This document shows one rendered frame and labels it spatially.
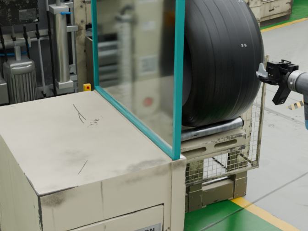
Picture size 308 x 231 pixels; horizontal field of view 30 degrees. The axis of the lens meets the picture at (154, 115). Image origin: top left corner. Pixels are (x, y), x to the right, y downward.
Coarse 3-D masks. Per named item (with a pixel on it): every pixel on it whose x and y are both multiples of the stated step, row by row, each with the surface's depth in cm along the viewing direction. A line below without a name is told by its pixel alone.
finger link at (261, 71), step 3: (261, 63) 212; (261, 66) 212; (258, 69) 214; (261, 69) 212; (264, 69) 211; (258, 72) 214; (261, 72) 213; (264, 72) 211; (267, 72) 209; (261, 75) 212; (264, 75) 212; (267, 75) 210
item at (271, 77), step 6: (282, 60) 209; (270, 66) 206; (276, 66) 204; (282, 66) 203; (288, 66) 199; (294, 66) 199; (270, 72) 206; (276, 72) 203; (282, 72) 203; (288, 72) 199; (270, 78) 206; (276, 78) 204; (282, 78) 203; (270, 84) 207; (276, 84) 205
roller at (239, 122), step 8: (232, 120) 252; (240, 120) 253; (192, 128) 244; (200, 128) 245; (208, 128) 246; (216, 128) 248; (224, 128) 249; (232, 128) 252; (184, 136) 241; (192, 136) 243; (200, 136) 245
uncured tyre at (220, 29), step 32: (192, 0) 224; (224, 0) 227; (192, 32) 220; (224, 32) 220; (256, 32) 226; (192, 64) 223; (224, 64) 219; (256, 64) 226; (192, 96) 229; (224, 96) 226
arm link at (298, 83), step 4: (304, 72) 195; (300, 76) 194; (304, 76) 192; (296, 80) 194; (300, 80) 192; (304, 80) 191; (296, 84) 194; (300, 84) 192; (304, 84) 190; (296, 88) 195; (300, 88) 192; (304, 88) 191; (300, 92) 194; (304, 92) 191; (304, 96) 192; (304, 100) 193
